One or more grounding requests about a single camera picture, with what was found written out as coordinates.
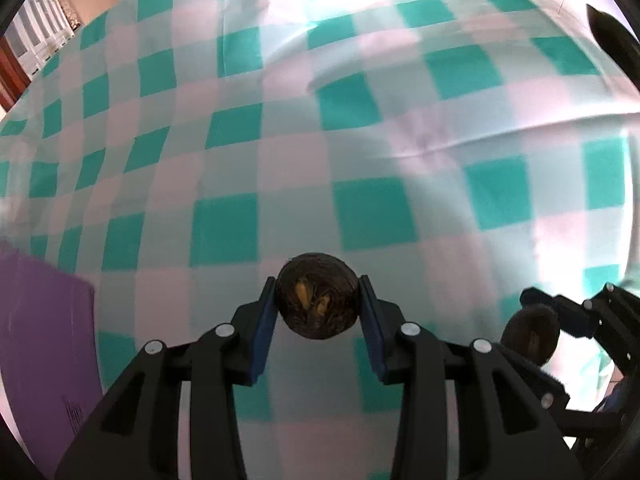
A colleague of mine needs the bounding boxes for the dark brown fruit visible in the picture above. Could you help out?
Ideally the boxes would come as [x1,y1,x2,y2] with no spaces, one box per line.
[273,252,360,340]
[500,304,561,366]

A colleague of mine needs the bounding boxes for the dark brown fruit back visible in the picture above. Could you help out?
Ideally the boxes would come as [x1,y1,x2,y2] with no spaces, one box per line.
[273,252,360,340]

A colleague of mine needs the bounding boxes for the purple cardboard box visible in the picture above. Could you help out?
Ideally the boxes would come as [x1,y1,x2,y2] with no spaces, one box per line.
[1,242,102,479]

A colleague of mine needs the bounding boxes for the teal white checkered tablecloth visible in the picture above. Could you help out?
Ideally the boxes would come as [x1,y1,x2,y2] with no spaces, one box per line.
[1,0,639,393]

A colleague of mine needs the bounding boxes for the red wooden cabinet frame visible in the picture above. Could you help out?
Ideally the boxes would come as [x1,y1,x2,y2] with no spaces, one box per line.
[0,36,30,112]

